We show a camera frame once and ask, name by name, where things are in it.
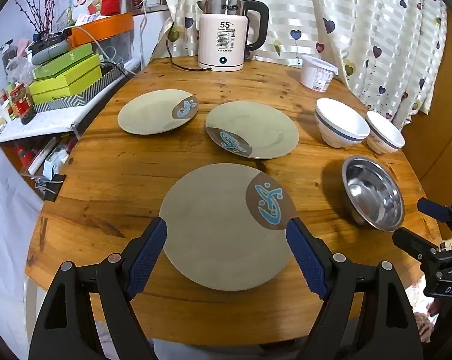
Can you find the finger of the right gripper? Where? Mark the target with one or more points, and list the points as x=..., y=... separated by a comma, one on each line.
x=416, y=246
x=442, y=213

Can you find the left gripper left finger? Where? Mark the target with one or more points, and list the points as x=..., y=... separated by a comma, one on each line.
x=65, y=327

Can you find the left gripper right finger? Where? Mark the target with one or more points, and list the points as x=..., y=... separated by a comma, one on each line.
x=365, y=313

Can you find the small white blue-rimmed bowl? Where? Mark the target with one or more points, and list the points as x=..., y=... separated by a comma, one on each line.
x=384, y=137

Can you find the large white blue-rimmed bowl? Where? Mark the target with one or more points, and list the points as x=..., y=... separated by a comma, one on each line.
x=339, y=124

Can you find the beige fish plate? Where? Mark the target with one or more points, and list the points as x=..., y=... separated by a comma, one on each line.
x=157, y=112
x=252, y=130
x=226, y=226

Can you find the person's right hand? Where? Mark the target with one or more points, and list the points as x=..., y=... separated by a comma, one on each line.
x=424, y=325

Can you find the stainless steel bowl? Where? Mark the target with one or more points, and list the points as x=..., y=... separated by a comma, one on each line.
x=372, y=195

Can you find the wooden cabinet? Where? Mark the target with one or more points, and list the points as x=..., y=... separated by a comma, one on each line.
x=429, y=137

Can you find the black binder clip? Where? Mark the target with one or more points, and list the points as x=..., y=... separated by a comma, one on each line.
x=49, y=188

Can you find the white plastic tub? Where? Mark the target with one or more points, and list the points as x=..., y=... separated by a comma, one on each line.
x=317, y=74

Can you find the heart patterned curtain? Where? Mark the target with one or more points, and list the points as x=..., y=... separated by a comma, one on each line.
x=388, y=52

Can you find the red labelled jar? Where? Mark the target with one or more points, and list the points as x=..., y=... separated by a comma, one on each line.
x=22, y=103

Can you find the green gift box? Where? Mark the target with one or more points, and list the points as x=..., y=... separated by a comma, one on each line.
x=66, y=75

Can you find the striped black white box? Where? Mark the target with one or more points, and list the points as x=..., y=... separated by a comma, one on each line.
x=83, y=98

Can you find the grey handheld device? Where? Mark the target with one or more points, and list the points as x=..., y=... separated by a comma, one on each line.
x=49, y=48

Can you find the white electric kettle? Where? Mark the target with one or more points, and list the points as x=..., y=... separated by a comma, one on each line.
x=223, y=30

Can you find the orange lidded clear container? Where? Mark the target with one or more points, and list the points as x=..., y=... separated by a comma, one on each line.
x=110, y=37

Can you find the purple dried branches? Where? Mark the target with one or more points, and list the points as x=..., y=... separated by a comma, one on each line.
x=39, y=13

